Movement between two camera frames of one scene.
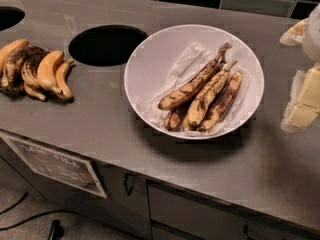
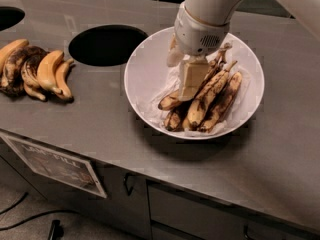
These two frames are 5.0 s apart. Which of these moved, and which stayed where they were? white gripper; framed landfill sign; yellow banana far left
Moved: white gripper
Stayed: yellow banana far left; framed landfill sign
